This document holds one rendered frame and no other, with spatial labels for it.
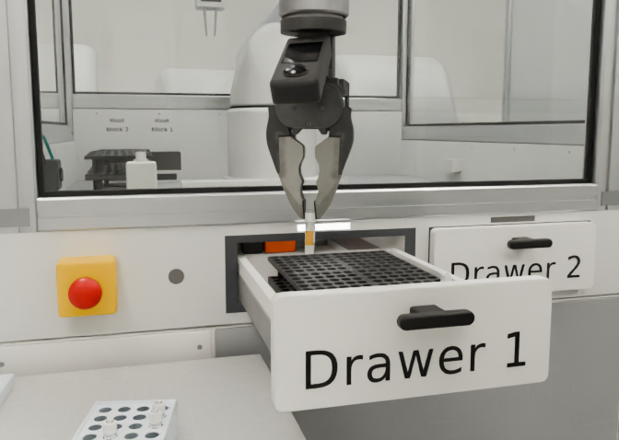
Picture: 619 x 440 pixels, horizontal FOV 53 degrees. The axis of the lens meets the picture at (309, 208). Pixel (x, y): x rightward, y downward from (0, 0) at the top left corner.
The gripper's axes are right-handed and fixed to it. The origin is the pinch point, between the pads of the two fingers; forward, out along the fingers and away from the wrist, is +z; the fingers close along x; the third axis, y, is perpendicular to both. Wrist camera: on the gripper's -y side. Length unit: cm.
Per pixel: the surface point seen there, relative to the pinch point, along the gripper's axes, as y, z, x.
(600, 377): 44, 34, -44
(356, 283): 5.1, 9.5, -4.8
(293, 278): 6.4, 9.6, 3.0
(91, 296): 3.8, 12.4, 27.9
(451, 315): -9.9, 8.2, -14.8
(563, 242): 38, 10, -35
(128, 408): -9.1, 20.0, 17.3
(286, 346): -12.6, 11.1, 0.1
